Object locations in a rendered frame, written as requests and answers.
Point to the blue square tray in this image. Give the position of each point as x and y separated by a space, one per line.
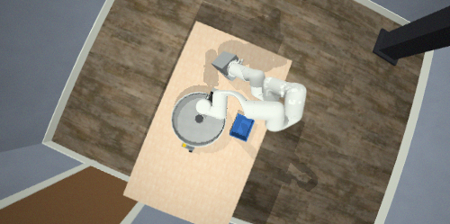
241 127

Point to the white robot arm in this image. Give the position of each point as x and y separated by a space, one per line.
266 89

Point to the grey round turning table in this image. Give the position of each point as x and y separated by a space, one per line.
195 128

